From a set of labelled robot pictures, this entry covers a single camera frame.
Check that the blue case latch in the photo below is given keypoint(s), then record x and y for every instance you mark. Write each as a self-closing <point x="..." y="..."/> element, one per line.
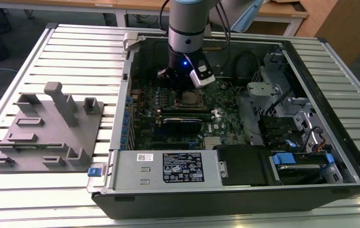
<point x="93" y="172"/>

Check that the black graphics card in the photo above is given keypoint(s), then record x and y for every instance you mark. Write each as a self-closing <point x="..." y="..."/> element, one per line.
<point x="180" y="128"/>

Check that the silver chipset heat sink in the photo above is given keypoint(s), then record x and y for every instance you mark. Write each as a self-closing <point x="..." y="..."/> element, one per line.
<point x="213" y="140"/>

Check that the green RAM stick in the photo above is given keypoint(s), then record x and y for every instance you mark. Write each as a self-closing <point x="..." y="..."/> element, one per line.
<point x="29" y="146"/>

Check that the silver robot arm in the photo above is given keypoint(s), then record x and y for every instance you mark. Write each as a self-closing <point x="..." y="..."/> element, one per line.
<point x="185" y="19"/>

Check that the silver power supply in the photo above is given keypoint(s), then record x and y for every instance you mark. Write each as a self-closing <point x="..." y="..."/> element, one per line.
<point x="129" y="171"/>

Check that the silver hard disk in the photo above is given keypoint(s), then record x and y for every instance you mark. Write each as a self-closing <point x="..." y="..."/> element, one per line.
<point x="297" y="167"/>

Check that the black PC case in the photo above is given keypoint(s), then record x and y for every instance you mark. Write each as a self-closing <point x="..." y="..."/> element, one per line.
<point x="199" y="206"/>

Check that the silver CPU green edge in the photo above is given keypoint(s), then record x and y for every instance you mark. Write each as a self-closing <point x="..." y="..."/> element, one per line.
<point x="191" y="98"/>

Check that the black plastic bracket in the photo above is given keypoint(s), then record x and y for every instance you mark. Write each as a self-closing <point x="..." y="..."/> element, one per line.
<point x="275" y="129"/>

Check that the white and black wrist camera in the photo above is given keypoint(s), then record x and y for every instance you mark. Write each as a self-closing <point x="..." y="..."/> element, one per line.
<point x="203" y="78"/>

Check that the CPU socket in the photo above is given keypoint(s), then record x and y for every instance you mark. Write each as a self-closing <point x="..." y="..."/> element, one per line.
<point x="177" y="106"/>

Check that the blue disk carrier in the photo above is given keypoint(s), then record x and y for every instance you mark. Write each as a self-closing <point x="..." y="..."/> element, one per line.
<point x="283" y="158"/>

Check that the wooden desk white legs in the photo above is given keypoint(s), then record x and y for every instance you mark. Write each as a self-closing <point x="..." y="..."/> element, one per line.
<point x="281" y="13"/>
<point x="56" y="2"/>

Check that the wooden cabinet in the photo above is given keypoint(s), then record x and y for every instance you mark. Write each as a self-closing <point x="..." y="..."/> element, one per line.
<point x="351" y="23"/>

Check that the silver disk bay cage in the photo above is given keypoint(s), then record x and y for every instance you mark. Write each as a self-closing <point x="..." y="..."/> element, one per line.
<point x="261" y="92"/>

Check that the green motherboard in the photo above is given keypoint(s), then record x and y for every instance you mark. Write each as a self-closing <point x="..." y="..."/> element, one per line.
<point x="227" y="123"/>

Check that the grey parts rack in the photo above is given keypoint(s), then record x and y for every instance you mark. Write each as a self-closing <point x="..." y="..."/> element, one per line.
<point x="56" y="142"/>

